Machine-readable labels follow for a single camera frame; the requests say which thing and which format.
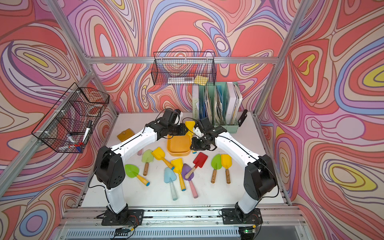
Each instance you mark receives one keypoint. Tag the mint green file organizer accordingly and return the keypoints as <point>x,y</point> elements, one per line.
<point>211,102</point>

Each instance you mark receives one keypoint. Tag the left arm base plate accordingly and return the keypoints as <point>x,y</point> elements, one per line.
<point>124,218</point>

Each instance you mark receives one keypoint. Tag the light green trowel wooden handle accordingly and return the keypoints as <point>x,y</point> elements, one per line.
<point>147,158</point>

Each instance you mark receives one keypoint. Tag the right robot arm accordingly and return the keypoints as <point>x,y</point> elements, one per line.
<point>259,172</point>

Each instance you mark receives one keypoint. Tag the light blue trowel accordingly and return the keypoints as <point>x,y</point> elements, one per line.
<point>169,178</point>

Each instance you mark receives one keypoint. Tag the green trowel yellow handle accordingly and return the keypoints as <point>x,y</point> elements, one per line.
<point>132,171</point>

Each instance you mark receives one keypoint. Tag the black white marker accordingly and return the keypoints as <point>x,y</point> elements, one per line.
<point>87,131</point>

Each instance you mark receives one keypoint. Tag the red shovel wooden handle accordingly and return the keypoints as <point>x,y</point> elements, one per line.
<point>199,162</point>

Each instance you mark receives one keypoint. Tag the yellow storage box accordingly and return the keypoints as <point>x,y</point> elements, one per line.
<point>179,146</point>

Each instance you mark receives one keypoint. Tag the yellow scoop orange handle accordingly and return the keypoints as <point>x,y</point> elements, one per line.
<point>159,155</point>

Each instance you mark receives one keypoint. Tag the yellow shovel wooden handle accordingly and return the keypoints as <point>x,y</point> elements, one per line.
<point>226,161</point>

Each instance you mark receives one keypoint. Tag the black wire basket back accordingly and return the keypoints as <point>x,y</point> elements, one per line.
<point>181,67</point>

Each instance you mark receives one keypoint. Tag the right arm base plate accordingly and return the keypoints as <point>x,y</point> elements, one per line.
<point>237,217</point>

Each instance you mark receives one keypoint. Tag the purple trowel pink handle front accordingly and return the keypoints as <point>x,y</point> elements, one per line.
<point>185,170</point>

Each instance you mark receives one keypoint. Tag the yellow sponge in basket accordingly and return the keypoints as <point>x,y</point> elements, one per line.
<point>200,80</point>

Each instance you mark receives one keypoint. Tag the white book in organizer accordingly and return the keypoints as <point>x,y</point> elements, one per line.
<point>234,101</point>

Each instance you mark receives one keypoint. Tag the black wire basket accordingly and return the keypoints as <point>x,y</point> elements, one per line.
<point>181,67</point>
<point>64,132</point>

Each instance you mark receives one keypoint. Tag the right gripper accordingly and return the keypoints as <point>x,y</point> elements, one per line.
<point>196,147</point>

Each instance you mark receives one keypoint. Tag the black stapler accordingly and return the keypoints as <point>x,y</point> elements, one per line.
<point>242,118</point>

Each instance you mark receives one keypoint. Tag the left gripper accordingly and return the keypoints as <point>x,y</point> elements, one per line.
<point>182,129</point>

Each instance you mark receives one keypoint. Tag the black wire basket left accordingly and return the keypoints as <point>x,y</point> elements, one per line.
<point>64,132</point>

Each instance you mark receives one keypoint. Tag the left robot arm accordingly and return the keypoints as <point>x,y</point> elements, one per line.
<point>110,161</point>

